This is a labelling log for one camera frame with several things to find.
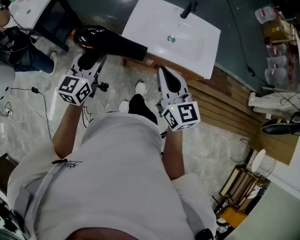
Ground wooden frame stool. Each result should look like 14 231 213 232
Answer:
218 165 261 208

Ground white sink basin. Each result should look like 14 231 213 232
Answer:
121 0 221 80

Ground white cloth bag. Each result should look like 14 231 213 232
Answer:
248 90 300 115

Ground wooden basin cabinet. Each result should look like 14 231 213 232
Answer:
123 52 206 82

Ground person's white shirt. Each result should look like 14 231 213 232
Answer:
7 112 217 240

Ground person's right white shoe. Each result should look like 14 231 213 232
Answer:
134 81 149 95

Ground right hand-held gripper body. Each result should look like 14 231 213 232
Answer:
157 93 201 132

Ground person's white shoe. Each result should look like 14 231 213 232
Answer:
134 81 149 95
118 99 130 114

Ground person's black trousers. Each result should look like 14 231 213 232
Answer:
128 93 159 125

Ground black faucet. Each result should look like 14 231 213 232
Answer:
179 0 199 19

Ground large clear water bottle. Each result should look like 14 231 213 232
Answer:
254 5 276 24

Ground long black floor cable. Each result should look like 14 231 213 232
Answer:
221 0 271 85

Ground white wire-frame side table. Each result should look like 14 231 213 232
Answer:
250 147 278 179

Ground black hair dryer orange trim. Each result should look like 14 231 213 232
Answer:
70 25 149 62

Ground black plug cable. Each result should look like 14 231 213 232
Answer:
96 81 110 93

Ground brown cardboard box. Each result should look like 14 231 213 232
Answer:
262 16 298 44

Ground black adapter cable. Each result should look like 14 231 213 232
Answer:
9 86 53 140

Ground person's right forearm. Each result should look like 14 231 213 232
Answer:
161 126 186 181

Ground white basin dark cabinet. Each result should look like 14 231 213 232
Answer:
7 0 77 53

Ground person's left forearm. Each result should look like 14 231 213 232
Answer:
51 101 88 160

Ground wooden slat platform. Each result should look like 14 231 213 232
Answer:
187 65 300 165

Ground yellow box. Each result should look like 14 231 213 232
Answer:
219 205 249 229

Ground person's left white shoe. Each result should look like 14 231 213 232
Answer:
118 99 130 114

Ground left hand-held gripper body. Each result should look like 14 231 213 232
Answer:
56 68 99 107

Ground stack of clear plastic jugs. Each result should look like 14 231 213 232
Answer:
264 42 300 85

